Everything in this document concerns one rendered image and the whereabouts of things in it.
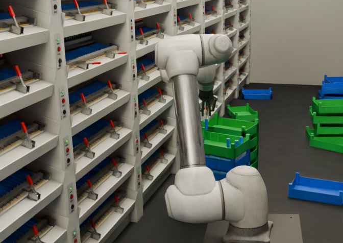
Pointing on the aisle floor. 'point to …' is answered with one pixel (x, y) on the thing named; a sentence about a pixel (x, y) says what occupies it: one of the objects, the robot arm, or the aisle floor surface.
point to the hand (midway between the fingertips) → (206, 115)
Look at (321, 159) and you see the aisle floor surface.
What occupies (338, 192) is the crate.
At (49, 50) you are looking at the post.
